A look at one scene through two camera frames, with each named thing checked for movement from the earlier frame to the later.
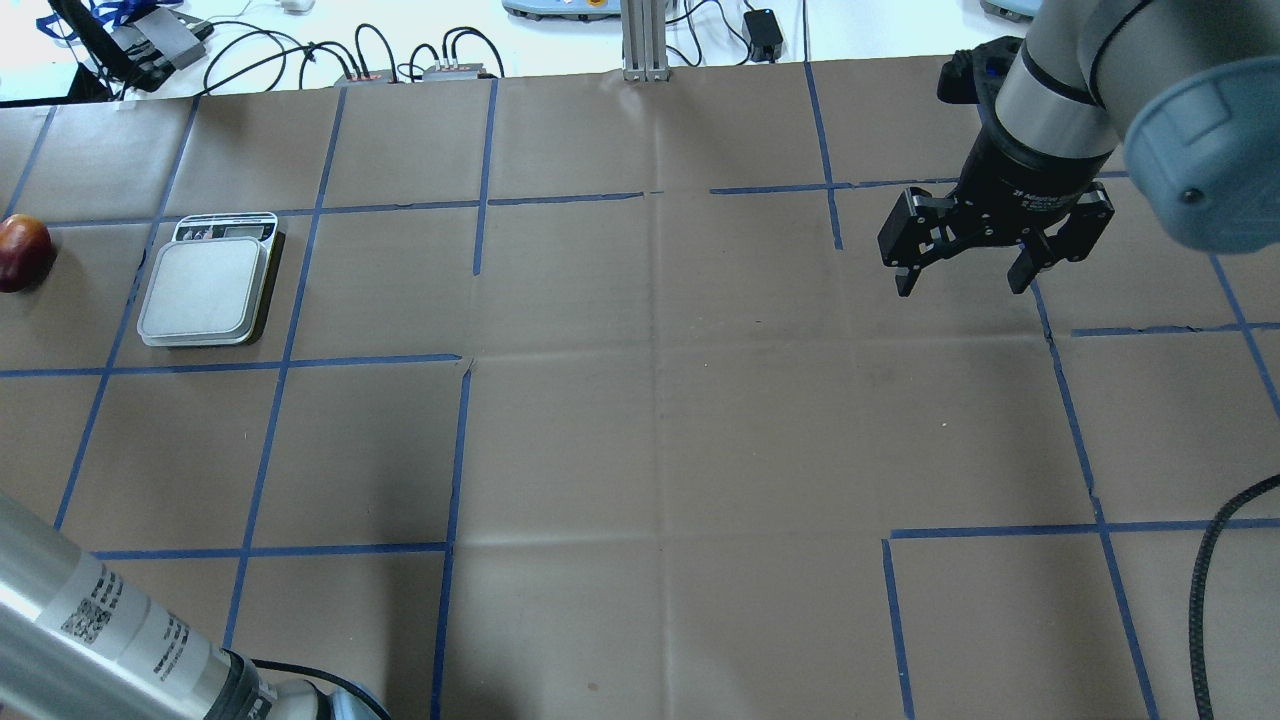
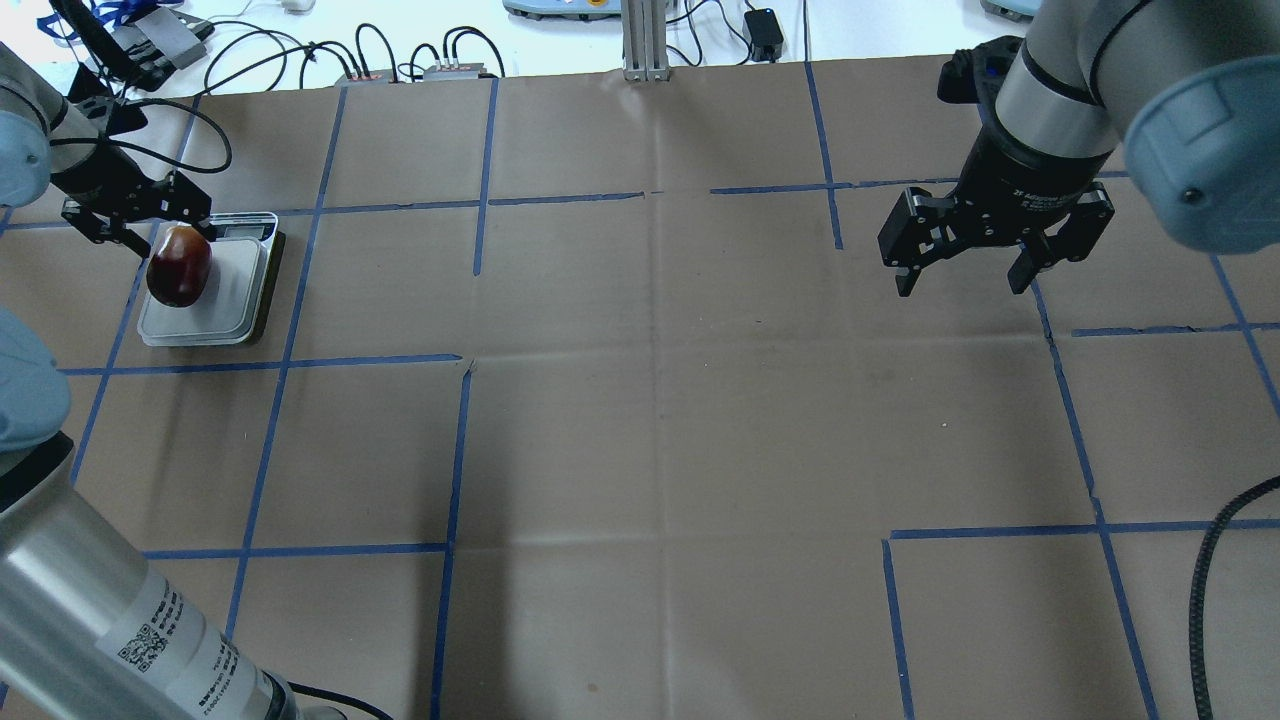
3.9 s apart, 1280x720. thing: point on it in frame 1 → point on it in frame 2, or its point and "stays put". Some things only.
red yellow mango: (26, 253) → (179, 267)
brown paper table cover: (592, 399) stays put
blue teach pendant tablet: (573, 10) stays put
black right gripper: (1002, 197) stays put
